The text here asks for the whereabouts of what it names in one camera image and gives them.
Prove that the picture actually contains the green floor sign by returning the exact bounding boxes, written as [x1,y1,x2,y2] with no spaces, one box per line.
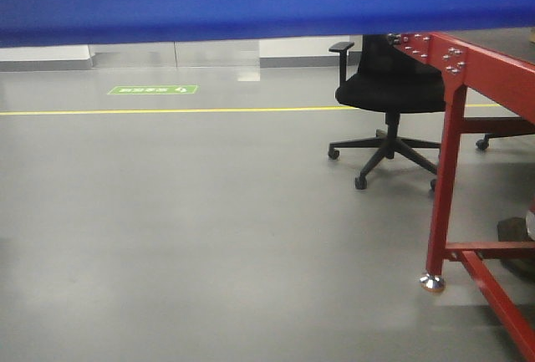
[108,84,199,95]

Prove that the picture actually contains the black office chair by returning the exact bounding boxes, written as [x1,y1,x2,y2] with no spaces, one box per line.
[328,34,446,190]

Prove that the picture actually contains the red metal table frame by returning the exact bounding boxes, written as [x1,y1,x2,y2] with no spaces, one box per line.
[392,32,534,361]

